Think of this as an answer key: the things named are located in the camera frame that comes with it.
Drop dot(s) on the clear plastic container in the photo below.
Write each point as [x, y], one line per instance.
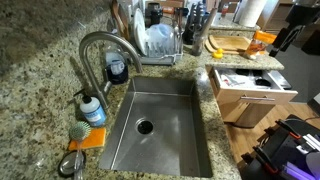
[160, 36]

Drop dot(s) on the orange snack pack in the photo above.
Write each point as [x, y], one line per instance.
[263, 36]

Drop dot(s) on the open wooden drawer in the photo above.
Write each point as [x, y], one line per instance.
[233, 95]

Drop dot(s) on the orange sponge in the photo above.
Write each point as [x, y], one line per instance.
[96, 138]

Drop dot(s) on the blue label soap pump bottle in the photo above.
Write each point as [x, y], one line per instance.
[93, 113]

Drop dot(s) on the small bamboo cutting board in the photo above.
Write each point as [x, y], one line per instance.
[230, 42]

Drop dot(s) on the grey dish rack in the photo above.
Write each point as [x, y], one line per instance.
[160, 60]

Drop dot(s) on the dark liquid soap bottle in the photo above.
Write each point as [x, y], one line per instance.
[116, 71]

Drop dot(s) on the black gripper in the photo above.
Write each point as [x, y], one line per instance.
[305, 15]

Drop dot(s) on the white cutlery tray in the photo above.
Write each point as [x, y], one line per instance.
[240, 80]

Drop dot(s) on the large bamboo cutting board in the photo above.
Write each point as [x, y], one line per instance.
[230, 51]

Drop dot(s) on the orange black clamp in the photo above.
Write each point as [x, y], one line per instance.
[290, 130]
[266, 161]

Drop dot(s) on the black travel mug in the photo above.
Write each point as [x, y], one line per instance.
[154, 13]

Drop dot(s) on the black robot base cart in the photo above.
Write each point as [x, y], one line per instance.
[286, 156]

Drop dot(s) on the clear drinking glass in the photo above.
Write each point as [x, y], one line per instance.
[196, 48]

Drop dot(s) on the black round drawer object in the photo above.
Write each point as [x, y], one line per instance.
[263, 82]

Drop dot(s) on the brushed steel faucet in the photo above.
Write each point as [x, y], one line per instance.
[100, 34]

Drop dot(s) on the stainless steel sink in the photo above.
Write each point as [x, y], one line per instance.
[160, 146]

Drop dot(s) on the yellow rubber duck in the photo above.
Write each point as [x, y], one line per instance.
[218, 54]

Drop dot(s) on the light wood base cabinet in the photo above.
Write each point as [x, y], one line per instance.
[246, 115]

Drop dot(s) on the black knife block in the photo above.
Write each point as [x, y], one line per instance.
[191, 31]

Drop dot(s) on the white plate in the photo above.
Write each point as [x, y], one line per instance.
[140, 30]

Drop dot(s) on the wooden spoon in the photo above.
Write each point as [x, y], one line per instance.
[116, 16]
[125, 26]

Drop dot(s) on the round dish brush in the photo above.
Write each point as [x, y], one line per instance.
[79, 130]

